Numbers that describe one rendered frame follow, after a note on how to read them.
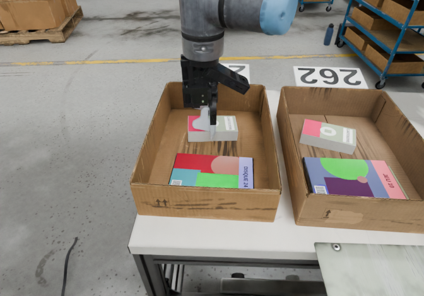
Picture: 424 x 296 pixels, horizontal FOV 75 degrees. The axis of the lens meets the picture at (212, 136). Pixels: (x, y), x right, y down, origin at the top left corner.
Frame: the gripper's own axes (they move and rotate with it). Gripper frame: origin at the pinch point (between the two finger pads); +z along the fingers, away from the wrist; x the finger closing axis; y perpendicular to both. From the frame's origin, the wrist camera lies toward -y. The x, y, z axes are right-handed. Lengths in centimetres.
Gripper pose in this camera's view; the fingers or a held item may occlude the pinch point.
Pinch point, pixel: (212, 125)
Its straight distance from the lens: 74.1
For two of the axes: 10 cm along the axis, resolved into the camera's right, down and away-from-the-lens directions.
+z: 0.1, 7.6, 6.4
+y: -10.0, 0.4, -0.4
